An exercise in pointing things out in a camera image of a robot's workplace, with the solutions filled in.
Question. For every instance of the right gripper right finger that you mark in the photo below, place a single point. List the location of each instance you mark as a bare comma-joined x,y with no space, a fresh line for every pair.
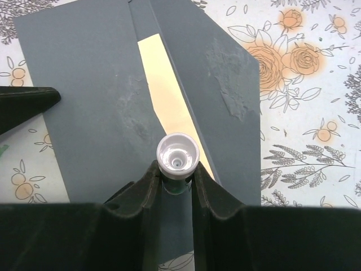
229,235

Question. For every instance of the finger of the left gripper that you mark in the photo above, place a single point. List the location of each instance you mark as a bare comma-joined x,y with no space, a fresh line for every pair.
21,103

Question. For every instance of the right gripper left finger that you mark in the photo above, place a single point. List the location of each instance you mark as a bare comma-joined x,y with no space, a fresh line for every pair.
120,234

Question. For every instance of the floral table mat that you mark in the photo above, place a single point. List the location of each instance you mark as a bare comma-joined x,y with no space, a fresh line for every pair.
308,54

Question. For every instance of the grey envelope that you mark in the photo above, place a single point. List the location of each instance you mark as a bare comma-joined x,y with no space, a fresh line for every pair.
103,58

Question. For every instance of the green white glue stick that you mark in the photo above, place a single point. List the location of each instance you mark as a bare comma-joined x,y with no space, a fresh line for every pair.
177,156

